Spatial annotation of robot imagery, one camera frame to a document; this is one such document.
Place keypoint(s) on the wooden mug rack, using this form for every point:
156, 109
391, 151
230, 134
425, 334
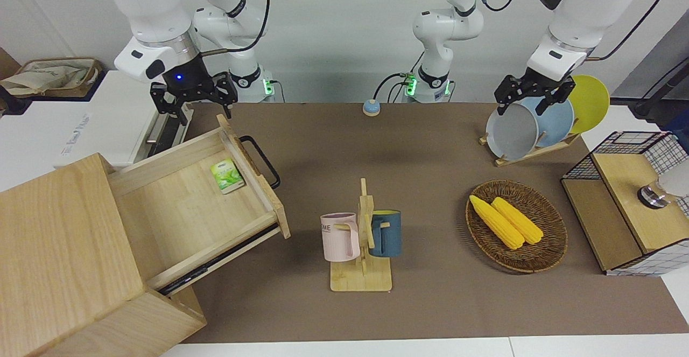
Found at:
360, 279

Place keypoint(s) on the wooden plate rack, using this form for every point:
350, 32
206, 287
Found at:
530, 155

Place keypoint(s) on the black metal stand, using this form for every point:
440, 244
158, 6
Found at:
654, 101

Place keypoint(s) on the light blue plate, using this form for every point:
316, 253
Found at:
557, 123

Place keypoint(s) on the white toaster oven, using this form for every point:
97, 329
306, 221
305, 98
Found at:
118, 114

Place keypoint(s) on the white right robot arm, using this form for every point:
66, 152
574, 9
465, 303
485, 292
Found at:
150, 7

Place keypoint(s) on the brown table mat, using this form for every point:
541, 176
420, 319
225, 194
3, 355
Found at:
430, 184

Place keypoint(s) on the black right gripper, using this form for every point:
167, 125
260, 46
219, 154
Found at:
185, 82

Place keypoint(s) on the grey plate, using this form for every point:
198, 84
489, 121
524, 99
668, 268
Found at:
511, 131

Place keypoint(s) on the light wooden cabinet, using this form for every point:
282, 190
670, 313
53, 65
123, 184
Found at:
54, 228

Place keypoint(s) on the brown wicker basket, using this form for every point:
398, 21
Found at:
543, 249

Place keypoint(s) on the green tea packet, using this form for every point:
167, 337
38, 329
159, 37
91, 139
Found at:
227, 176

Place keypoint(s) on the pink mug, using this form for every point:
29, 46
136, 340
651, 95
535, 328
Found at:
336, 241

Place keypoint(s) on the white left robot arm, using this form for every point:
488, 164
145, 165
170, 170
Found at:
586, 7

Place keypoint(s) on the cardboard box with cloth bag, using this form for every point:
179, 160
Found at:
54, 77

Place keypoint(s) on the yellow plate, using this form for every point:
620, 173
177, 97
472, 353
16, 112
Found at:
592, 101

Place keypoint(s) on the small blue round button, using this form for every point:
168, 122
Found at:
371, 107

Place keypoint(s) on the yellow corn cob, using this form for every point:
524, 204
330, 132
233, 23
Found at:
498, 222
521, 221

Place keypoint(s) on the dark blue mug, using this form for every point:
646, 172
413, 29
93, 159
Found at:
390, 233

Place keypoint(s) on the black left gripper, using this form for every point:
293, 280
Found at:
535, 85

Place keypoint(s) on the silver metal cup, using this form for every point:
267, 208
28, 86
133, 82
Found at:
654, 195

